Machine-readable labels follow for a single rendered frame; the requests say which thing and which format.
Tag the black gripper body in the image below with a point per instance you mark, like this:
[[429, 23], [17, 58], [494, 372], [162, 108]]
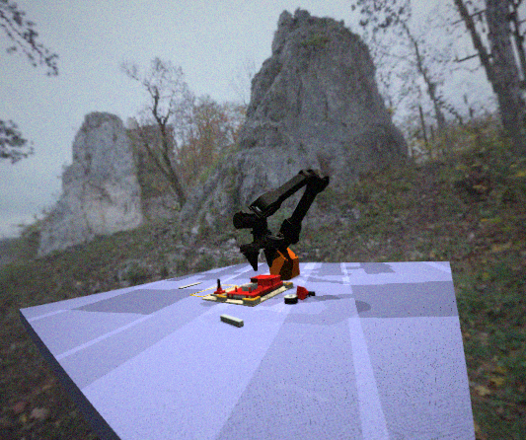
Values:
[[256, 244]]

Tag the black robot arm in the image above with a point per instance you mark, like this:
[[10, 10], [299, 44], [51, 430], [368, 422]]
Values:
[[268, 203]]

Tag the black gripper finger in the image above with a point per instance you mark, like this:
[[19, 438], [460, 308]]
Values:
[[253, 259], [269, 254]]

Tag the black toy wheel with white hub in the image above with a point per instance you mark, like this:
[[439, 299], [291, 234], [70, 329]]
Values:
[[291, 299]]

